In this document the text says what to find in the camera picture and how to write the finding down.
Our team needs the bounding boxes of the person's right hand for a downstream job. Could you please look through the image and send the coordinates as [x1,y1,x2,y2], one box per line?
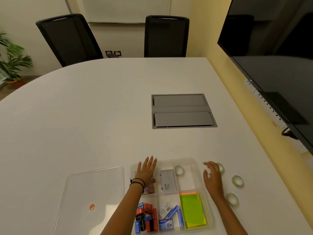
[203,161,225,200]

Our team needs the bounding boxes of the person's left hand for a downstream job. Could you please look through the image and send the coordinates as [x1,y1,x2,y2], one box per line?
[134,155,158,188]

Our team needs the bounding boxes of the person's right forearm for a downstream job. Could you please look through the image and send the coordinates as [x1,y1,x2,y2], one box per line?
[212,194,249,235]

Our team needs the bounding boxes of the person's left forearm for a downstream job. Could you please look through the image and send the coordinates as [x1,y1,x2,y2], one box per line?
[100,184,145,235]

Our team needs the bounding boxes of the colourful rubber bands bundle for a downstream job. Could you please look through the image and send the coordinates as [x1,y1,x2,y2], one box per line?
[143,177,157,195]

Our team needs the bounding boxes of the grey flat box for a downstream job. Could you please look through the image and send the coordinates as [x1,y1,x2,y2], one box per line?
[160,169,178,194]

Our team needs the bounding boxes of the black wrist bands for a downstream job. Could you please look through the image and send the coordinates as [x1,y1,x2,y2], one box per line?
[129,178,146,194]

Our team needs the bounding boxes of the clear plastic organizer tray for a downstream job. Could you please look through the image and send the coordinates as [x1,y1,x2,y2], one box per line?
[130,157,213,235]

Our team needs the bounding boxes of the white staple packet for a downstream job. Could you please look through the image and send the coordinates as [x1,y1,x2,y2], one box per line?
[159,203,173,218]

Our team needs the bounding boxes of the pile of red blue sharpeners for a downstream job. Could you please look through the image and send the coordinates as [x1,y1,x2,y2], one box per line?
[134,203,158,234]

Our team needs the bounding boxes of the green yellow sticky notes stack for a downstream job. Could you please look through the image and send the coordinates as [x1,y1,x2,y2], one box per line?
[179,192,207,228]

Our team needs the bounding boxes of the blue white staple box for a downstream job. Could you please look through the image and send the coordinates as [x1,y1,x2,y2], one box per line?
[158,218,174,230]

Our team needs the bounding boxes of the clear plastic lid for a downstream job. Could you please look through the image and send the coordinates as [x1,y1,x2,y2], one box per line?
[52,166,125,235]

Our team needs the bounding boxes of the black mesh office chair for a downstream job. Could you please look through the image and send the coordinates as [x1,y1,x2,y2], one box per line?
[144,15,190,58]
[36,14,104,68]

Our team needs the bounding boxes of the green potted plant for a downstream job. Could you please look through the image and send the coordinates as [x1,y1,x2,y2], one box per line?
[0,32,34,89]

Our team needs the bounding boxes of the grey table cable box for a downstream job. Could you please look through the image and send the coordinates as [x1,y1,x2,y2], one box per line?
[151,94,218,129]

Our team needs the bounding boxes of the black monitor cable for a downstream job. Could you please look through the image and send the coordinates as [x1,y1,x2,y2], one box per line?
[281,128,299,140]

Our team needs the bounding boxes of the white wall power strip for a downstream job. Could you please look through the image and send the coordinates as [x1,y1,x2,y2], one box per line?
[243,79,309,155]

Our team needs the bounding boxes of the large black wall monitor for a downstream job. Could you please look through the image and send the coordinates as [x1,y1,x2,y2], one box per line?
[217,0,313,156]

